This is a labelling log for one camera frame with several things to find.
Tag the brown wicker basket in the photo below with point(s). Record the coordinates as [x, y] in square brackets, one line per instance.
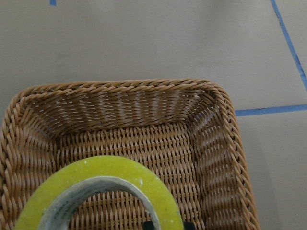
[185, 131]

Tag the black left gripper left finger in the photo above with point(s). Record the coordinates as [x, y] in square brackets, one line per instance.
[148, 225]

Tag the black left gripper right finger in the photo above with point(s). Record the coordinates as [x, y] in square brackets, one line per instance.
[188, 226]

